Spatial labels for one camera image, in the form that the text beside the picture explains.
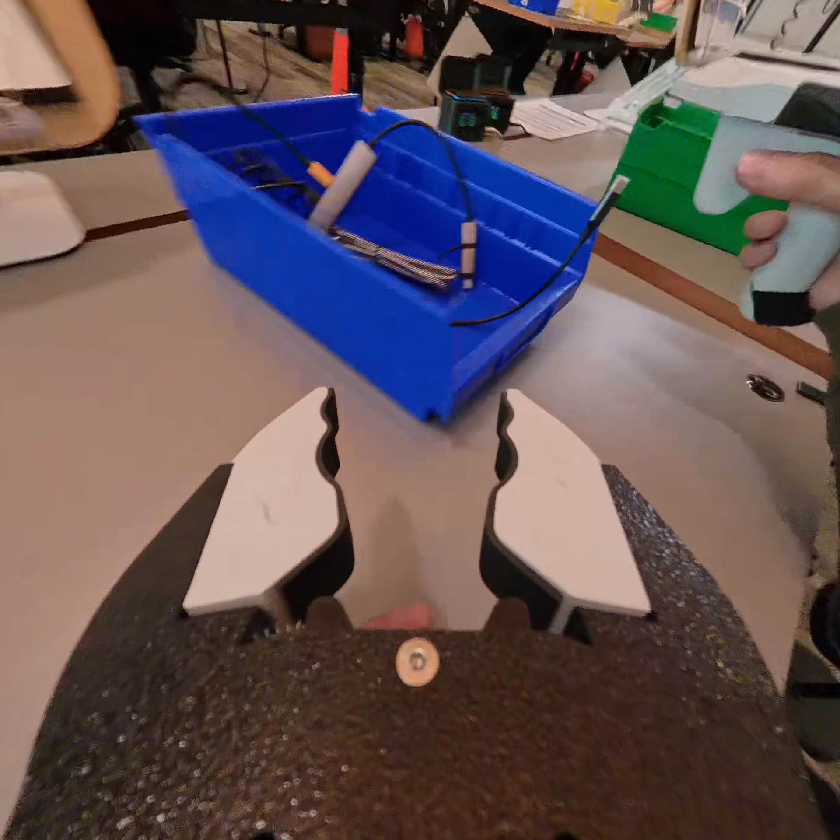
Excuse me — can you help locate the wooden table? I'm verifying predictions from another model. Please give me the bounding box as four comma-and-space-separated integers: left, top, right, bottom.
472, 0, 678, 51

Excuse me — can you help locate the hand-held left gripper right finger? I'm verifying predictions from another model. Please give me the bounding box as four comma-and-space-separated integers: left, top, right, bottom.
479, 388, 652, 634

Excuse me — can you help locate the white paper sheet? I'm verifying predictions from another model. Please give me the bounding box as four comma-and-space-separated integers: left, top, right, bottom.
508, 97, 602, 140

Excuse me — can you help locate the braided grey cable bundle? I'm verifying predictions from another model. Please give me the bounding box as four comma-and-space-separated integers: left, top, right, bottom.
328, 226, 459, 291

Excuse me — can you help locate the person's right hand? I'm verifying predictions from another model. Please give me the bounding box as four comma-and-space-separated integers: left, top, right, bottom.
735, 150, 840, 271

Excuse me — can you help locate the printed instruction sheet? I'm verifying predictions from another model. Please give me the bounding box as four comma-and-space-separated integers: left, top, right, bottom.
0, 0, 74, 93

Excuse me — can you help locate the black usb-c cable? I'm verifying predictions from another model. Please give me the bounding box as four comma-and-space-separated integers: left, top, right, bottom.
449, 176, 631, 328

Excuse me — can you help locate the person's dark clothing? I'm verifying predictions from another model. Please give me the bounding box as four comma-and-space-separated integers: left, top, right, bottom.
784, 577, 840, 762

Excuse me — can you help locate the white stand base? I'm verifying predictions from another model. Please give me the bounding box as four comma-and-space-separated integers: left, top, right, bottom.
0, 169, 88, 269

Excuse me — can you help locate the instruction sheet on stand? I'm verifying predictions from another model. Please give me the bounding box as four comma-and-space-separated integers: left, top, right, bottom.
0, 0, 123, 157

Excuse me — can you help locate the green plastic bin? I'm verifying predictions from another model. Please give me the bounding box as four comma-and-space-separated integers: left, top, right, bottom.
613, 95, 788, 257

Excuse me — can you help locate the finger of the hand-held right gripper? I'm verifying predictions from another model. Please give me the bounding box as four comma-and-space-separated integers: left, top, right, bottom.
663, 58, 805, 127

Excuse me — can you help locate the black cable orange plug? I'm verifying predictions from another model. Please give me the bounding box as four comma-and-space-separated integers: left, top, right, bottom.
230, 98, 336, 198

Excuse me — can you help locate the blue plastic bin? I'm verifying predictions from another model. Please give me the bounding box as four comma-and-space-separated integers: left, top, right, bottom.
133, 94, 599, 424

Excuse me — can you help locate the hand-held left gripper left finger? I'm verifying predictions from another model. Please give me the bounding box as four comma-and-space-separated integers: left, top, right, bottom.
182, 386, 355, 624

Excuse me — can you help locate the clear plastic bag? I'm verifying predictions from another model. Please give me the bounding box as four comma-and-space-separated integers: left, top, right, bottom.
584, 58, 690, 136

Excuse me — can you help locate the grey aluminium usb hub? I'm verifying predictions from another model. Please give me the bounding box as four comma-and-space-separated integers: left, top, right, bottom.
307, 140, 379, 228

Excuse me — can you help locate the black charger green light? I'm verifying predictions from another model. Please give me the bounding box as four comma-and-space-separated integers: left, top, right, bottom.
437, 90, 491, 143

